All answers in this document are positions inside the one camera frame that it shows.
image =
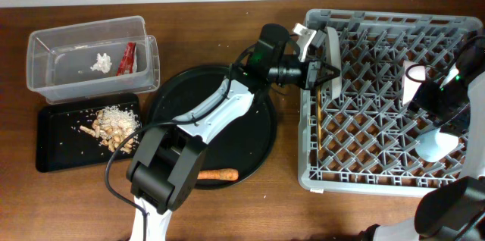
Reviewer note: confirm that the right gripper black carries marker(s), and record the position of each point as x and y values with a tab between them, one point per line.
455	123

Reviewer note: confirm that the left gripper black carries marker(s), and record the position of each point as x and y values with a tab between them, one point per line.
324	78

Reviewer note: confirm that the grey plate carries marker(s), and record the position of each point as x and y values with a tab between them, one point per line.
333	57

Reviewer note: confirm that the wooden chopstick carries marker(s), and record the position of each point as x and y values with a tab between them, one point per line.
319	117

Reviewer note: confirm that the light blue cup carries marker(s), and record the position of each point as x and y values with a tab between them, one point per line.
435	144

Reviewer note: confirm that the white pink bowl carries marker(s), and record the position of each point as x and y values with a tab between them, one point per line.
410	87

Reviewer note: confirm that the orange carrot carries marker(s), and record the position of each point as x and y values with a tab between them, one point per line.
226	174

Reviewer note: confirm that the red snack wrapper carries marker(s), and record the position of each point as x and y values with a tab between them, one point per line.
128	64

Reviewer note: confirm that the food scraps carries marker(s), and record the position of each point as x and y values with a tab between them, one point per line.
111	125

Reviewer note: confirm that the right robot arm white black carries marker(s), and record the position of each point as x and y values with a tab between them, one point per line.
454	211

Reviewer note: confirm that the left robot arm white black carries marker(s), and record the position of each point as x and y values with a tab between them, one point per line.
166	163

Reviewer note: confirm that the grey dishwasher rack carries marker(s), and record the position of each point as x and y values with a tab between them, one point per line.
368	136

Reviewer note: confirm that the clear plastic waste bin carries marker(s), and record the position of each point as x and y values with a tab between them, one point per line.
59	60

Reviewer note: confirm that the round black serving tray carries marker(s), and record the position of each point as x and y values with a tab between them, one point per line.
243	145

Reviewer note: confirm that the crumpled white tissue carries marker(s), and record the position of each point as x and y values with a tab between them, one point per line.
103	63

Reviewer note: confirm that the black rectangular tray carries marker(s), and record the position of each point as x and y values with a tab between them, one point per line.
61	144

